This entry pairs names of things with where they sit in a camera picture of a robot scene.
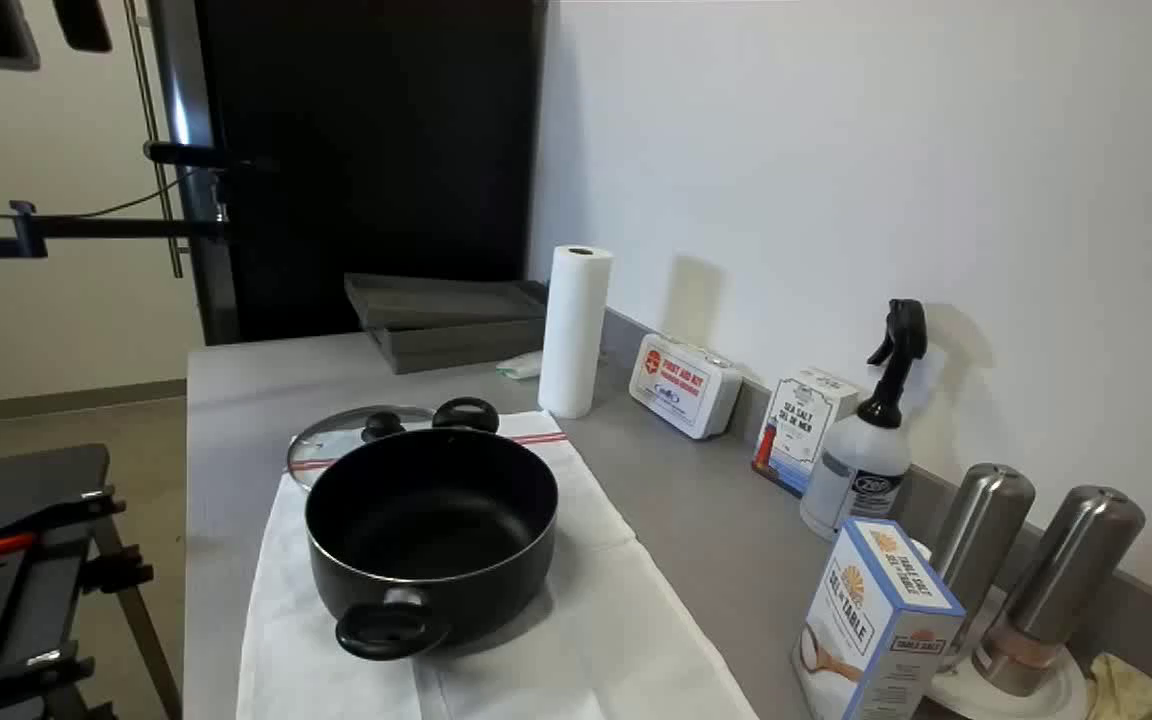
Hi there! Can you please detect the black clamp with red handle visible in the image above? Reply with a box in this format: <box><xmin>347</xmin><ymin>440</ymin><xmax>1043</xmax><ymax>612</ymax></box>
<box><xmin>0</xmin><ymin>485</ymin><xmax>127</xmax><ymax>560</ymax></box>

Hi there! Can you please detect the clear spray bottle black trigger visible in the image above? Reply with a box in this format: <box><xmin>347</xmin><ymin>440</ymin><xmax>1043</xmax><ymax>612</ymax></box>
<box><xmin>798</xmin><ymin>294</ymin><xmax>932</xmax><ymax>542</ymax></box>

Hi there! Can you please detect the white round tray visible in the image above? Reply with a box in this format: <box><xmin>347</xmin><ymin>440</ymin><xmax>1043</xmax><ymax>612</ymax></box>
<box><xmin>930</xmin><ymin>634</ymin><xmax>1098</xmax><ymax>720</ymax></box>

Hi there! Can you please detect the black horizontal mounting bar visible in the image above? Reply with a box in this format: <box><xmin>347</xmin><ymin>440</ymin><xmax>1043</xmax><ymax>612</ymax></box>
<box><xmin>0</xmin><ymin>195</ymin><xmax>227</xmax><ymax>264</ymax></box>

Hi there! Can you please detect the yellow cloth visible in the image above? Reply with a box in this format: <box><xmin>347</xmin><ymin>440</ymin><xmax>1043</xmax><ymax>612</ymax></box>
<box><xmin>1084</xmin><ymin>651</ymin><xmax>1152</xmax><ymax>720</ymax></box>

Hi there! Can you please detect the glass lid with black knob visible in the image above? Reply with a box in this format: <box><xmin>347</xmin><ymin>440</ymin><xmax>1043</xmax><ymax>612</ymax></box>
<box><xmin>283</xmin><ymin>404</ymin><xmax>441</xmax><ymax>490</ymax></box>

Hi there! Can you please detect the small white box blue trim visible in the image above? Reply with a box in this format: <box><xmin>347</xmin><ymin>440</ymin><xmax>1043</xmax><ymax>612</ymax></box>
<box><xmin>747</xmin><ymin>367</ymin><xmax>870</xmax><ymax>501</ymax></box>

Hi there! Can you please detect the white box with red print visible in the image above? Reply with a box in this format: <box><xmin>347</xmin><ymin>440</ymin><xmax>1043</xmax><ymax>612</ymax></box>
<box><xmin>623</xmin><ymin>328</ymin><xmax>747</xmax><ymax>444</ymax></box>

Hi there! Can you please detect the black panel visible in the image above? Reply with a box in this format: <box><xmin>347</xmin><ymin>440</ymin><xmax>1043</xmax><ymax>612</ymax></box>
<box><xmin>148</xmin><ymin>0</ymin><xmax>551</xmax><ymax>347</ymax></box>

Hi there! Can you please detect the blue and white carton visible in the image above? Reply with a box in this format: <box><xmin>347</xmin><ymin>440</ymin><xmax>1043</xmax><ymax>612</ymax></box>
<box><xmin>791</xmin><ymin>516</ymin><xmax>969</xmax><ymax>720</ymax></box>

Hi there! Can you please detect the steel grinder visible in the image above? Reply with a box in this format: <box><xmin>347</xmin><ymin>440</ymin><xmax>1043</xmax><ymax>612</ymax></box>
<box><xmin>930</xmin><ymin>459</ymin><xmax>1041</xmax><ymax>648</ymax></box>
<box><xmin>971</xmin><ymin>485</ymin><xmax>1152</xmax><ymax>698</ymax></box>

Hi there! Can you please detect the white paper towel roll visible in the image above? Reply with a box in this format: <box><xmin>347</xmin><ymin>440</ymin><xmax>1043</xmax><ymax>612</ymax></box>
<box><xmin>535</xmin><ymin>238</ymin><xmax>616</xmax><ymax>422</ymax></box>

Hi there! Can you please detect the clear plastic wrapper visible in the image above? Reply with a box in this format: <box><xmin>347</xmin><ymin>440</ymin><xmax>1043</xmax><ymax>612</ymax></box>
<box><xmin>492</xmin><ymin>347</ymin><xmax>550</xmax><ymax>389</ymax></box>

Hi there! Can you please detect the white towel with red stripes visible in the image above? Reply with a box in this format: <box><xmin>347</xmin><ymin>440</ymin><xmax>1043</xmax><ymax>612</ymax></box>
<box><xmin>232</xmin><ymin>408</ymin><xmax>759</xmax><ymax>720</ymax></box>

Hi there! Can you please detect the dark grey foam block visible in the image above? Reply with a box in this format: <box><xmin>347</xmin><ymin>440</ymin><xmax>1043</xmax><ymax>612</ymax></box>
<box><xmin>342</xmin><ymin>273</ymin><xmax>551</xmax><ymax>379</ymax></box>

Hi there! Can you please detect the black cooking pot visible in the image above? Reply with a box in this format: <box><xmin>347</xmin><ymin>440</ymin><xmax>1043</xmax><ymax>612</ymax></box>
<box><xmin>302</xmin><ymin>391</ymin><xmax>565</xmax><ymax>664</ymax></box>

